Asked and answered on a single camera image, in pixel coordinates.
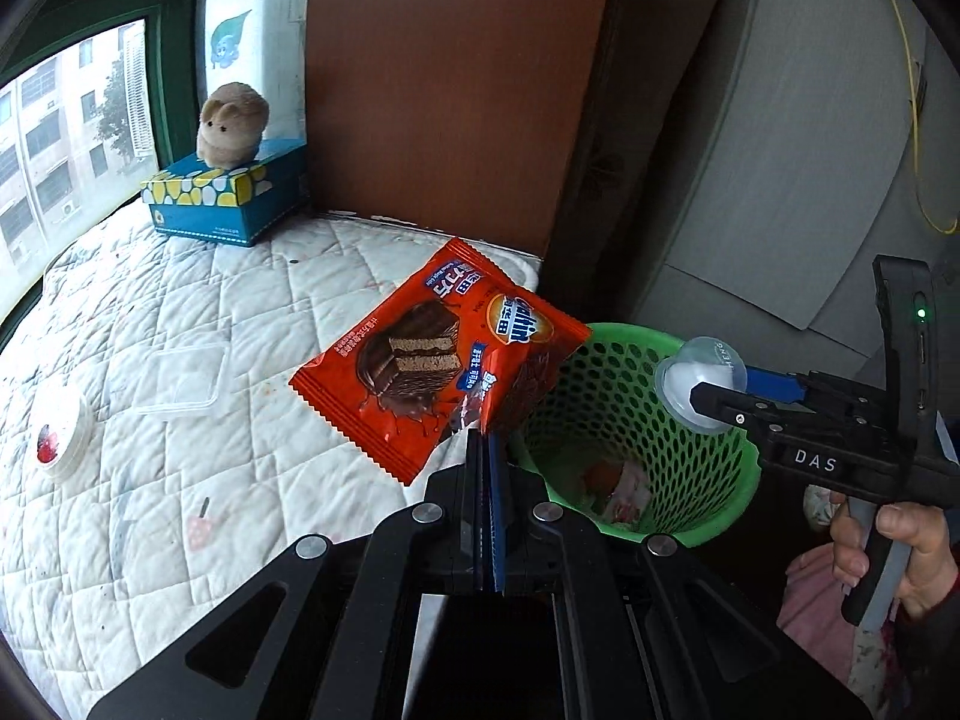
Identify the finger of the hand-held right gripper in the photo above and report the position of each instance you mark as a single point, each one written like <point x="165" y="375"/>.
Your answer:
<point x="776" y="385"/>
<point x="742" y="409"/>

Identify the pink patterned cloth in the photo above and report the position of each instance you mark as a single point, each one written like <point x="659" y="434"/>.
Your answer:
<point x="817" y="600"/>

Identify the white cup with red label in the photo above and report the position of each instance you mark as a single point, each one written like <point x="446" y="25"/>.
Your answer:
<point x="60" y="439"/>

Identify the red chocolate pie wrapper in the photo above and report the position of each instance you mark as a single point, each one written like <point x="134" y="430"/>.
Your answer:
<point x="420" y="360"/>

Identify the snack wrappers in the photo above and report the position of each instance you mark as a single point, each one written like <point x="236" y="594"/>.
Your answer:
<point x="628" y="499"/>

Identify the green window frame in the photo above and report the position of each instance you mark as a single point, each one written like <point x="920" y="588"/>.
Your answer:
<point x="172" y="52"/>

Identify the blue yellow tissue box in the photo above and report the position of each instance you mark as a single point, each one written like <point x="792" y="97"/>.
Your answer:
<point x="225" y="199"/>

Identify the white appliance with leaf print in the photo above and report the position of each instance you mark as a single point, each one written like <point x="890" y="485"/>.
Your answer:
<point x="255" y="30"/>

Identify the clear plastic container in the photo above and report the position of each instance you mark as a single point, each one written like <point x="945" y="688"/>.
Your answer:
<point x="184" y="382"/>

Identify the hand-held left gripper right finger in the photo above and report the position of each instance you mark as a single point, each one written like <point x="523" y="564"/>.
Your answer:
<point x="498" y="540"/>

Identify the apartment building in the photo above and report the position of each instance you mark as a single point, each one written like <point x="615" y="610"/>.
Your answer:
<point x="60" y="135"/>

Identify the person's right forearm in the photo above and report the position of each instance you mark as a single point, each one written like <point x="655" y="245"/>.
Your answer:
<point x="930" y="660"/>

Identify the green plastic mesh basket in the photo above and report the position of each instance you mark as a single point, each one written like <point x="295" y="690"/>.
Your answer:
<point x="675" y="465"/>

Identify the dark wooden cabinet side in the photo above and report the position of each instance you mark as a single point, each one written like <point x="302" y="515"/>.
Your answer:
<point x="637" y="127"/>

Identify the brown wooden board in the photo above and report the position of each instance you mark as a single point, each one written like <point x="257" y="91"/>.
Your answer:
<point x="450" y="90"/>

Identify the grey board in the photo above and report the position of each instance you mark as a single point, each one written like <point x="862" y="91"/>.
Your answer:
<point x="810" y="165"/>

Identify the white quilted mattress pad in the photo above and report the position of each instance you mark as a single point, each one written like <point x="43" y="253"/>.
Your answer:
<point x="187" y="502"/>

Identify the person's right hand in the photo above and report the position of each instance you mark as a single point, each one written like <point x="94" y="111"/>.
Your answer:
<point x="934" y="547"/>

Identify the beige plush toy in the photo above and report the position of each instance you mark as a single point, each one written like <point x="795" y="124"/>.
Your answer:
<point x="232" y="124"/>

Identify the clear small jelly cup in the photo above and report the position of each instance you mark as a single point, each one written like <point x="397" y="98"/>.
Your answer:
<point x="690" y="375"/>

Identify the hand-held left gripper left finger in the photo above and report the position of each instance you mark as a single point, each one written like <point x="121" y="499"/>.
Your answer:
<point x="476" y="525"/>

